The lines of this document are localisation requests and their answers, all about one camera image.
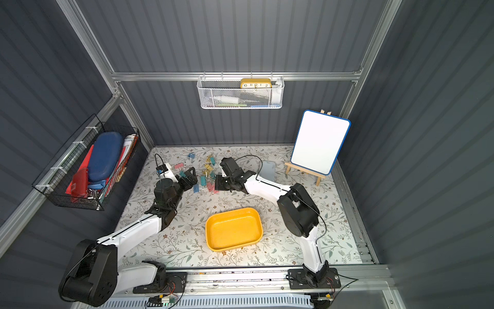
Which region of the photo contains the pink binder clip pair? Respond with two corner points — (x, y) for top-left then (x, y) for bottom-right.
(207, 182), (216, 193)

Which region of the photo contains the yellow plastic storage box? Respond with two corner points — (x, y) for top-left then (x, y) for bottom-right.
(205, 207), (264, 252)

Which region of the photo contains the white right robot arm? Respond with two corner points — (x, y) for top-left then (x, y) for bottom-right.
(215, 157), (341, 289)

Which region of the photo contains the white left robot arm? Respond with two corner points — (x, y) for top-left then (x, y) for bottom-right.
(58, 167), (198, 306)

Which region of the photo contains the translucent plastic box lid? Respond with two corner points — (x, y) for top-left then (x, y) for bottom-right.
(259, 161), (276, 182)

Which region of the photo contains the floral table mat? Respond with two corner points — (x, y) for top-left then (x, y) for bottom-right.
(118, 145), (362, 268)

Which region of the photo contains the blue oval case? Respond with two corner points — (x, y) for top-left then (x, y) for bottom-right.
(87, 131), (124, 183)

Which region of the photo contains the small wooden easel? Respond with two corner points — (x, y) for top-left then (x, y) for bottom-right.
(284, 162), (327, 187)

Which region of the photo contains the red pouch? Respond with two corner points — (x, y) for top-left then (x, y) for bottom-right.
(66, 167), (89, 198)

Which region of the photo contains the blue framed whiteboard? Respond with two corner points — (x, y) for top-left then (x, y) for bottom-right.
(290, 110), (351, 175)

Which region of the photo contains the yellow clock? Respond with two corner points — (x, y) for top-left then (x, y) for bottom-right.
(240, 78), (273, 90)

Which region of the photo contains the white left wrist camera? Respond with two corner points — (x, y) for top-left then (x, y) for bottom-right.
(156, 163), (178, 183)

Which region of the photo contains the black wire side basket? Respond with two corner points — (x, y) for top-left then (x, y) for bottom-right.
(32, 115), (140, 211)

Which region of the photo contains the white wire wall basket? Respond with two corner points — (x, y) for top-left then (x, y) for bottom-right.
(197, 76), (285, 109)

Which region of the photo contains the metal base rail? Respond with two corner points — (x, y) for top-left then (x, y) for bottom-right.
(167, 265), (395, 296)

